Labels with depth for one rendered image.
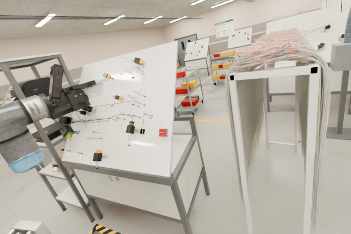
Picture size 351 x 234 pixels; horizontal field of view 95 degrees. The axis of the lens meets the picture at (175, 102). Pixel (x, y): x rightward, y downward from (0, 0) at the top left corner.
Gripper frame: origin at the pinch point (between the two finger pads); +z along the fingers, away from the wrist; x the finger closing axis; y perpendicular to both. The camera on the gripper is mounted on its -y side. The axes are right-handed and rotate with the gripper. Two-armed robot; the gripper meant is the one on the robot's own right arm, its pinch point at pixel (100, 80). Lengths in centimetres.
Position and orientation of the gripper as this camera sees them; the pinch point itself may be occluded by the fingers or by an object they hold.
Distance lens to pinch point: 70.5
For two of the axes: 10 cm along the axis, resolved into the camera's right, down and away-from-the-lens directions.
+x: 7.3, -0.9, -6.8
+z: 6.0, -3.9, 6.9
